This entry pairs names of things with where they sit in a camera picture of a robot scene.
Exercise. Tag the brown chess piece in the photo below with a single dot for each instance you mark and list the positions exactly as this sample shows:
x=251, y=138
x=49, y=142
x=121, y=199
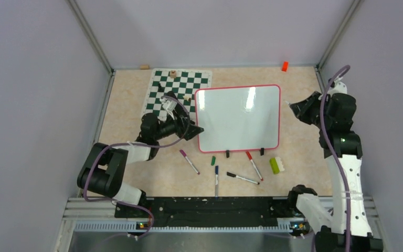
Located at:
x=173, y=74

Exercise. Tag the black cap marker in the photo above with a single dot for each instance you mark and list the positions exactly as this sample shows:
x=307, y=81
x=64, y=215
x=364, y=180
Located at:
x=242, y=178

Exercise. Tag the red cap marker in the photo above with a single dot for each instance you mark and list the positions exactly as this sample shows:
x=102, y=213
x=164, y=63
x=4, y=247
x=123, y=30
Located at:
x=254, y=165

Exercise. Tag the purple cap marker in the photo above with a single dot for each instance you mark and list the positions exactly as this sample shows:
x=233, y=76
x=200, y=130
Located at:
x=189, y=161

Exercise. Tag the pink framed whiteboard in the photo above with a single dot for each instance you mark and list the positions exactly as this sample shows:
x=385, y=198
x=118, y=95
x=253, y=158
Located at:
x=242, y=118

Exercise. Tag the lime green lego brick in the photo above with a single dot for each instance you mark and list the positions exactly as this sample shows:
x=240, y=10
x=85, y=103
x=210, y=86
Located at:
x=276, y=165

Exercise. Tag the green white chess mat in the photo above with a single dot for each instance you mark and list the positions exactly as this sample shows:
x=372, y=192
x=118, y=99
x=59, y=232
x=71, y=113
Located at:
x=186, y=83

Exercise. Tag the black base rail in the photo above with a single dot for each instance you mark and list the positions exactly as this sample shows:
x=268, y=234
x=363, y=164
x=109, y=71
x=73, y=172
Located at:
x=264, y=211

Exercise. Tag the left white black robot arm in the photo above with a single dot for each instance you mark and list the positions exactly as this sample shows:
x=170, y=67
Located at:
x=103, y=170

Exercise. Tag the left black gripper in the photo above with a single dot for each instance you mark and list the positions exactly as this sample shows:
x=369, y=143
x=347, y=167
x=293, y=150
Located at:
x=180, y=123

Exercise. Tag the orange block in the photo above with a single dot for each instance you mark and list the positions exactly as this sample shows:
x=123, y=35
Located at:
x=285, y=66

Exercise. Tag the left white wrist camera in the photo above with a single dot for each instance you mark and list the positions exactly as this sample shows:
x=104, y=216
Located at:
x=168, y=104

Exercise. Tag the blue cap marker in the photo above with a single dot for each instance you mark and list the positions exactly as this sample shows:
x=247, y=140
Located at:
x=216, y=181

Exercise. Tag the black microphone grey head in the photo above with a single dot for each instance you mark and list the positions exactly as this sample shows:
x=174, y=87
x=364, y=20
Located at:
x=176, y=106

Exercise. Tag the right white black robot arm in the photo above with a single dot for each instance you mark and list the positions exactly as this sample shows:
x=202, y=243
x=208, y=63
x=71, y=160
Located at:
x=346, y=228

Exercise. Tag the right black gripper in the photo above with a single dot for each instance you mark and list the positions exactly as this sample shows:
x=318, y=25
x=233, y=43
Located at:
x=300, y=109

